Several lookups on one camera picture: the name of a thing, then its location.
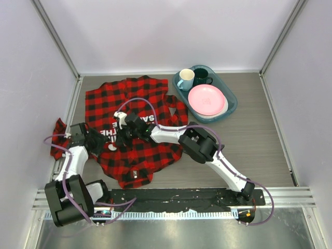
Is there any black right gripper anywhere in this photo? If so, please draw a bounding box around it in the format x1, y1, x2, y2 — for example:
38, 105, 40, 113
115, 123, 140, 147

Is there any brown round brooch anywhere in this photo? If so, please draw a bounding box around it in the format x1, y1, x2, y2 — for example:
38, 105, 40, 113
108, 144, 117, 151

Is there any red black plaid shirt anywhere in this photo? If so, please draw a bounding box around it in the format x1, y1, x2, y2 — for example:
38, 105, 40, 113
49, 75, 189, 189

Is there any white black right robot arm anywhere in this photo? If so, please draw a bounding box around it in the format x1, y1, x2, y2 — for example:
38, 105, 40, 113
114, 112, 255, 205

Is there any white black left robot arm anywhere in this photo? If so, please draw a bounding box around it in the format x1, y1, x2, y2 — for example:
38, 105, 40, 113
44, 123, 110, 227

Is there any light blue mug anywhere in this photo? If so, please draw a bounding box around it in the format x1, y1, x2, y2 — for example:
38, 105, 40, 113
177, 68, 195, 91

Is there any pink plate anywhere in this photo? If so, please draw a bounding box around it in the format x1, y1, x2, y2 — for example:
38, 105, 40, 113
188, 84, 225, 115

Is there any dark green mug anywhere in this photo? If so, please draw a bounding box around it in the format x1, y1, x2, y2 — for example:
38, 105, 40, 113
193, 68, 213, 86

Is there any white plate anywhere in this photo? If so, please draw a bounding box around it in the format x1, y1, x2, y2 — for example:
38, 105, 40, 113
197, 98, 228, 119

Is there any teal plastic tray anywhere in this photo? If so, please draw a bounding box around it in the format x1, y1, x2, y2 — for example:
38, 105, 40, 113
172, 65, 238, 123

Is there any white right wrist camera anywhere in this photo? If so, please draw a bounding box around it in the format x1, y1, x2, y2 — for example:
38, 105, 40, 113
114, 112, 127, 130

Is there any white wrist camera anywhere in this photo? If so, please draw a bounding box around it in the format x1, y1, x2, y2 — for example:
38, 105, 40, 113
114, 112, 127, 130
64, 133, 72, 139

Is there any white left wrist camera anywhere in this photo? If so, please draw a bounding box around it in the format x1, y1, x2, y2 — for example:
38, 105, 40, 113
64, 133, 72, 139

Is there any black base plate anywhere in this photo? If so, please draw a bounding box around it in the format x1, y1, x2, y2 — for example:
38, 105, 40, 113
109, 188, 266, 213

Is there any white slotted cable duct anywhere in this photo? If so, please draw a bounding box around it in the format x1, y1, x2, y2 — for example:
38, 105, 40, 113
44, 210, 239, 221

